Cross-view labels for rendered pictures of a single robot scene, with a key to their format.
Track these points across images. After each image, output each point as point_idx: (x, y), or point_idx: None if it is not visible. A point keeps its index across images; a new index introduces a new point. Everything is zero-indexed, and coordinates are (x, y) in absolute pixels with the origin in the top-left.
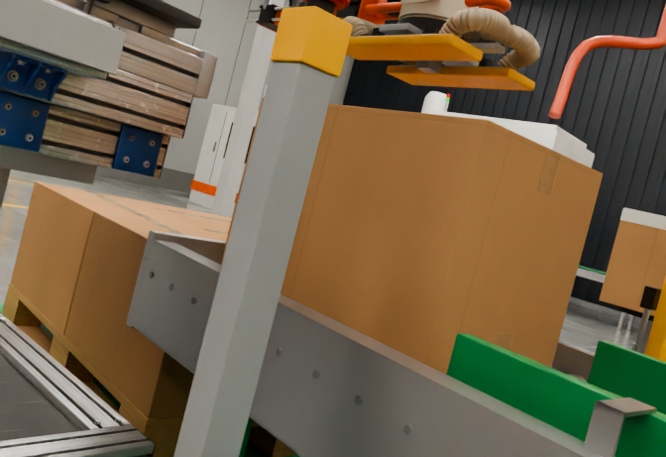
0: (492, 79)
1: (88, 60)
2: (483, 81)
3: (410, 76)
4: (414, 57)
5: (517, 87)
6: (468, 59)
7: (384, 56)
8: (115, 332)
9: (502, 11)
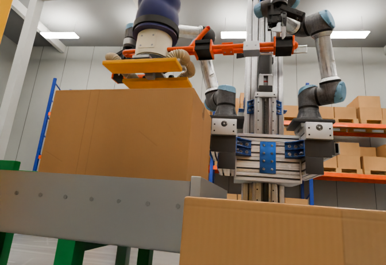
0: (120, 71)
1: None
2: (126, 69)
3: (167, 69)
4: (151, 83)
5: (109, 66)
6: (126, 83)
7: (166, 83)
8: None
9: (124, 54)
